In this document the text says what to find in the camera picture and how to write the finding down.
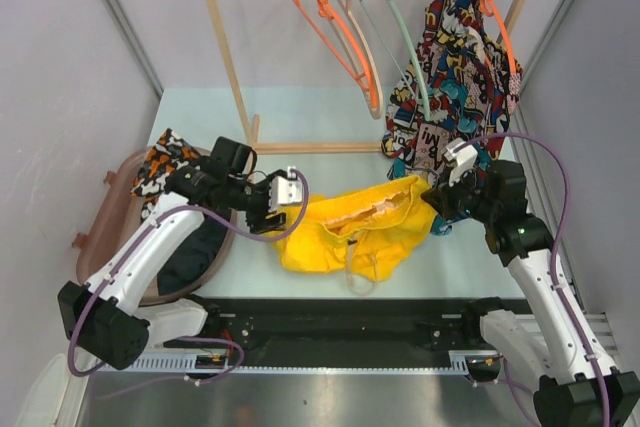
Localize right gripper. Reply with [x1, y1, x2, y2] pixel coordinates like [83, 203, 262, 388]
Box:
[423, 164, 497, 224]

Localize yellow shorts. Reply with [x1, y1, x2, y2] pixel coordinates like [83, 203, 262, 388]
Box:
[274, 176, 437, 285]

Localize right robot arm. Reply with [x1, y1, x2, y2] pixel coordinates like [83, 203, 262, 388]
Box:
[422, 160, 639, 426]

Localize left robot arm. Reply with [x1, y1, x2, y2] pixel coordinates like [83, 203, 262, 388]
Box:
[58, 137, 310, 377]

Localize camouflage orange shorts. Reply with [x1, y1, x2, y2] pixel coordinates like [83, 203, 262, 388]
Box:
[130, 128, 204, 222]

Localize comic print shorts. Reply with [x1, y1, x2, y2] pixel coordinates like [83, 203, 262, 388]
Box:
[381, 0, 524, 237]

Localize beige wooden hanger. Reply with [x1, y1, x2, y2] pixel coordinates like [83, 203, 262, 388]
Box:
[328, 0, 382, 120]

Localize orange hanger left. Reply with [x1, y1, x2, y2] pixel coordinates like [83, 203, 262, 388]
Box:
[291, 0, 382, 119]

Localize orange hanger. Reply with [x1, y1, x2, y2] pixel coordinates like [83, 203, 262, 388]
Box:
[479, 0, 517, 73]
[291, 0, 382, 119]

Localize orange hanger right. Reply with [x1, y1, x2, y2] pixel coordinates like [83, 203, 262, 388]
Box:
[479, 0, 517, 73]

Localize mint green hanger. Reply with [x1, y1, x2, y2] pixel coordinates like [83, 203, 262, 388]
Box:
[358, 0, 429, 122]

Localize wooden clothes rack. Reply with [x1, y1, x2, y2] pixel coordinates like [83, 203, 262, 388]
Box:
[192, 0, 550, 158]

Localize dark navy garment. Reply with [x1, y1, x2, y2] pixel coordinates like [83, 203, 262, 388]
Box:
[156, 218, 231, 296]

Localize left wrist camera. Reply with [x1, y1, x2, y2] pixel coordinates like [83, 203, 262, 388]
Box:
[269, 166, 304, 210]

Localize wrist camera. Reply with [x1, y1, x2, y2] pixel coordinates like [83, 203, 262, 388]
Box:
[443, 138, 477, 186]
[269, 166, 304, 210]

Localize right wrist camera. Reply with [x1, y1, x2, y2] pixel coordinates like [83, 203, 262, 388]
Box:
[443, 138, 477, 186]

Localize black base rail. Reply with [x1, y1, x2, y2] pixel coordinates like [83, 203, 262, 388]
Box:
[164, 296, 546, 368]

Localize white cable duct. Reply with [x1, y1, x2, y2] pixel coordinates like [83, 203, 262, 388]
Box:
[129, 349, 501, 376]

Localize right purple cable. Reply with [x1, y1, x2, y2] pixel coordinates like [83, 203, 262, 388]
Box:
[394, 132, 611, 427]

